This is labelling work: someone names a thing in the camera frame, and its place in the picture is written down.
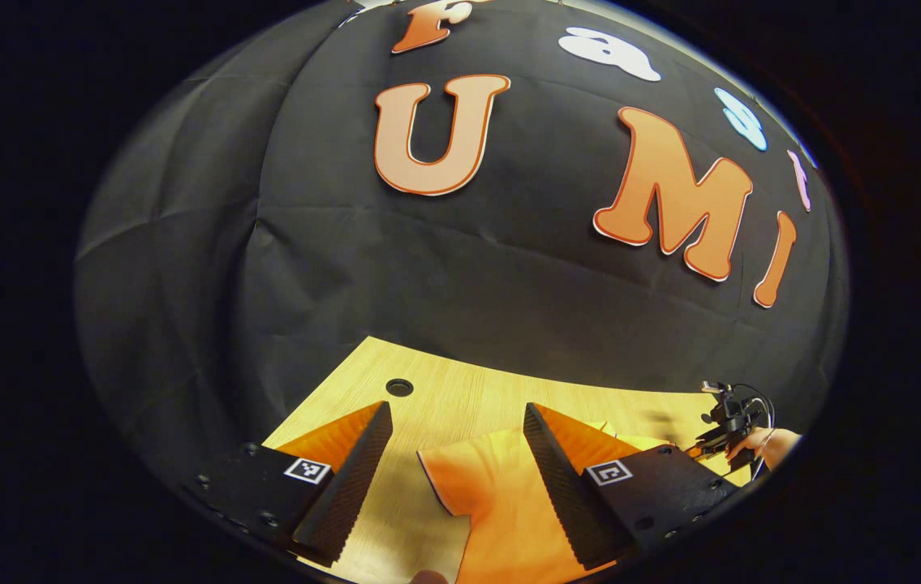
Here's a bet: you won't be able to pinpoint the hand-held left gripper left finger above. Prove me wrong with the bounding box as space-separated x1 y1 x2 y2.
180 401 394 569

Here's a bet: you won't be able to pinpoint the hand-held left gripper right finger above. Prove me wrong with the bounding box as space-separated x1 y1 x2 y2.
523 403 741 571

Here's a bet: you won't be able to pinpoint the orange T-shirt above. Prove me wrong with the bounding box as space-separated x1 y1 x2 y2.
416 420 676 584

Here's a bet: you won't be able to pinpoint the black backdrop cloth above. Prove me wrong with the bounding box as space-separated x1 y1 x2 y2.
75 0 850 487

